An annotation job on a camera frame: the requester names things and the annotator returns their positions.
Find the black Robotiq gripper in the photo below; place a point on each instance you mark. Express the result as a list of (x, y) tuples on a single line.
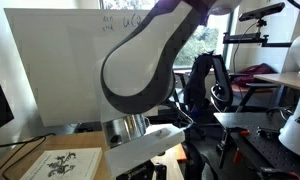
[(136, 171)]

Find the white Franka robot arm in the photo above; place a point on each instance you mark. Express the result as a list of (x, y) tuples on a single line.
[(140, 66)]

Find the orange box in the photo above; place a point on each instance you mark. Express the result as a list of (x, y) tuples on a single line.
[(180, 152)]

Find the white book with dragon print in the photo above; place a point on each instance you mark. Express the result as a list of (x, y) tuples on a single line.
[(65, 165)]

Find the black office chair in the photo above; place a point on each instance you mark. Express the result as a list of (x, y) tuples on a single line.
[(220, 83)]

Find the white whiteboard with writing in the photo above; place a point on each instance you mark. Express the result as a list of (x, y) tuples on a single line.
[(63, 66)]

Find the black perforated breadboard table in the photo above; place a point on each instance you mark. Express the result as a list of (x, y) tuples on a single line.
[(266, 143)]

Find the red and black tool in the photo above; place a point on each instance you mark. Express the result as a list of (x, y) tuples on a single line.
[(280, 174)]

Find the dark red bag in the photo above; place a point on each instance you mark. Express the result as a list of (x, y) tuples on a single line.
[(256, 71)]

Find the wooden side desk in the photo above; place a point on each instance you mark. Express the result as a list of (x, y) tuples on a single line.
[(283, 80)]

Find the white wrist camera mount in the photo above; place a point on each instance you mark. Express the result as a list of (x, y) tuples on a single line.
[(140, 150)]

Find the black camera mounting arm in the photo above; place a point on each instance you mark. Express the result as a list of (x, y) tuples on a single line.
[(246, 39)]

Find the black camera on stand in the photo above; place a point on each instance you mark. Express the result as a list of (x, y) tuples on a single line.
[(261, 11)]

